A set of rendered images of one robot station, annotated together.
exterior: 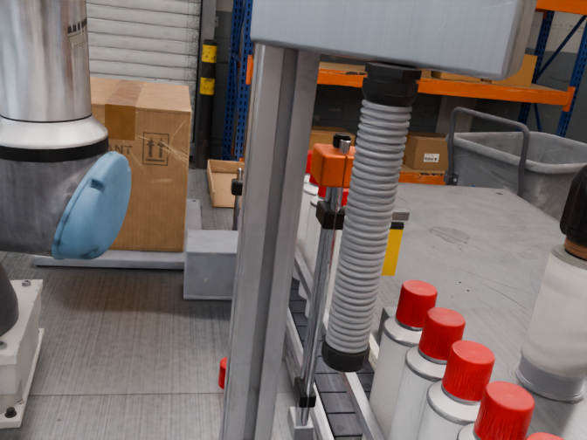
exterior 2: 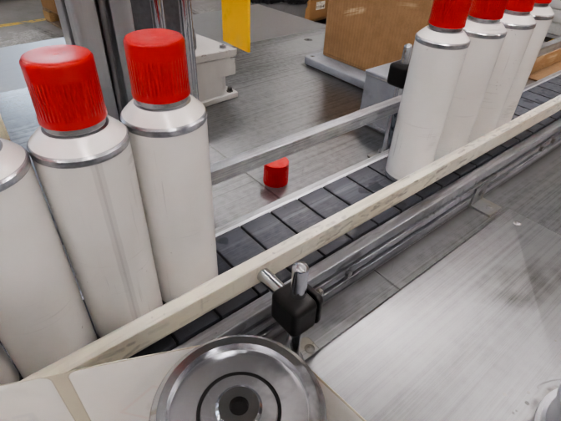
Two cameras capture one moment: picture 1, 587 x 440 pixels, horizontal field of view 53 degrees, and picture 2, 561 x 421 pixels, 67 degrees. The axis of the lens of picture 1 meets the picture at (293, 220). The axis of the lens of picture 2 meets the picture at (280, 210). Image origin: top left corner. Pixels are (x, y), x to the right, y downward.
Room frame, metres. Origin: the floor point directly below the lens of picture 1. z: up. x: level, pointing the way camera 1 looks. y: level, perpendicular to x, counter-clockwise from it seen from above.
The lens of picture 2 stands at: (0.44, -0.37, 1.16)
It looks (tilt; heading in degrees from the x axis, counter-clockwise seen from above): 38 degrees down; 61
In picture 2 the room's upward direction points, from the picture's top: 3 degrees clockwise
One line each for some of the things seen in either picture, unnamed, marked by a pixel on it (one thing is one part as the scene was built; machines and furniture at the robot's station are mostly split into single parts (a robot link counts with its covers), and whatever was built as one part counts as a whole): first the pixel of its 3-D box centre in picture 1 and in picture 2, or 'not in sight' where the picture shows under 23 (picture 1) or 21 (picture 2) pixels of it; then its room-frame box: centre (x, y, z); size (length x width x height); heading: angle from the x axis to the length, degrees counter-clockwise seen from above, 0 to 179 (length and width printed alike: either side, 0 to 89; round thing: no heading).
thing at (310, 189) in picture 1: (314, 222); (493, 69); (0.91, -0.03, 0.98); 0.05 x 0.05 x 0.20
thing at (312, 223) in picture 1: (322, 237); (464, 81); (0.85, -0.05, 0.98); 0.05 x 0.05 x 0.20
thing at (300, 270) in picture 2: not in sight; (296, 318); (0.55, -0.20, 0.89); 0.03 x 0.03 x 0.12; 13
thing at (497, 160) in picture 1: (522, 206); not in sight; (2.93, -1.16, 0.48); 0.89 x 0.63 x 0.96; 125
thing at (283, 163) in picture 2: (231, 372); (275, 170); (0.66, 0.06, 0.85); 0.03 x 0.03 x 0.03
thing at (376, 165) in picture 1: (366, 227); not in sight; (0.37, -0.05, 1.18); 0.04 x 0.04 x 0.21
